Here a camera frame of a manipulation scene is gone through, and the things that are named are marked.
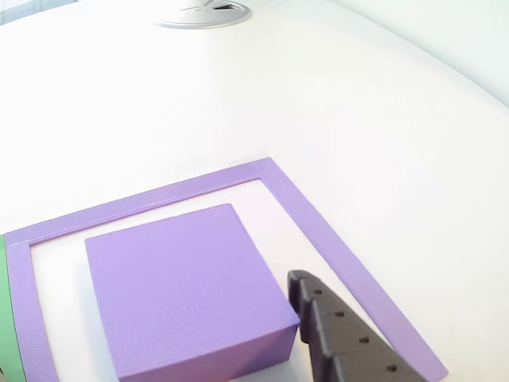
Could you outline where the green square frame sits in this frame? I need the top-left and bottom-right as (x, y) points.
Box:
(0, 234), (27, 382)

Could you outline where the purple square frame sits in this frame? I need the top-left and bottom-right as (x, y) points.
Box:
(4, 156), (450, 382)

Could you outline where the silver round cable grommet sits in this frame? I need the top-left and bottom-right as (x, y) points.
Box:
(153, 0), (254, 29)

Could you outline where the purple square block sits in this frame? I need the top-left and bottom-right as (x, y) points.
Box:
(84, 203), (301, 382)

